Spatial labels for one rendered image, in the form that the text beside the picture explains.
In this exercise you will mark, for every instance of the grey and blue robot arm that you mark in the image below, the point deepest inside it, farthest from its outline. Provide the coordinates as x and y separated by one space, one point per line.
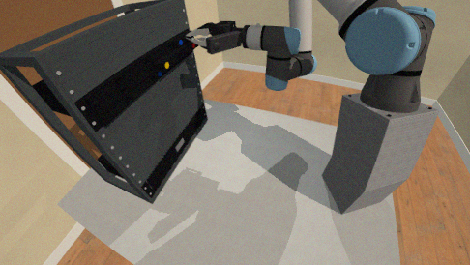
382 37

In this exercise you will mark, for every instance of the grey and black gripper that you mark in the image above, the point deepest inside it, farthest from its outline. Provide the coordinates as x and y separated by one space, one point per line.
215 29

